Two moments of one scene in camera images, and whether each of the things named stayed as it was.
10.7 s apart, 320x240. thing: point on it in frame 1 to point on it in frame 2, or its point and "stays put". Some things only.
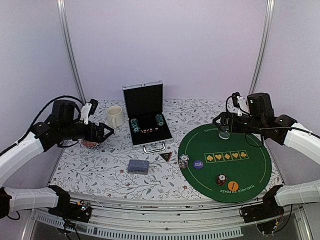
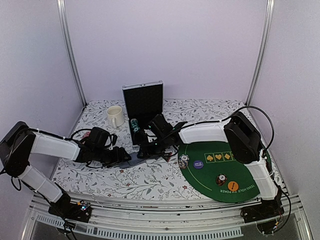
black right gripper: (225, 115) to (146, 152)
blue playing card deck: (138, 167) to (134, 161)
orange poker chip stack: (221, 179) stays put
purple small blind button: (198, 164) stays put
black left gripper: (100, 137) to (119, 157)
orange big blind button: (232, 185) stays put
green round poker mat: (235, 170) stays put
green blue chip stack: (134, 125) stays put
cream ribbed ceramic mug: (115, 116) stays put
